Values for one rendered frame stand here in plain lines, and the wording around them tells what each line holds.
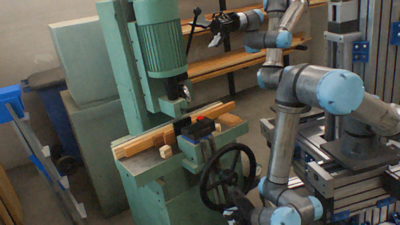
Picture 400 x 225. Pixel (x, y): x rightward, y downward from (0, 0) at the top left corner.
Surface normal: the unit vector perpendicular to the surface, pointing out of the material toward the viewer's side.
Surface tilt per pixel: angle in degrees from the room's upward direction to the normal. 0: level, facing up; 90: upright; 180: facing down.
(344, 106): 86
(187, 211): 90
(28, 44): 90
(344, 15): 90
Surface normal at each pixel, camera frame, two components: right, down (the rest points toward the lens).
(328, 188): 0.23, 0.35
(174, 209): 0.58, 0.24
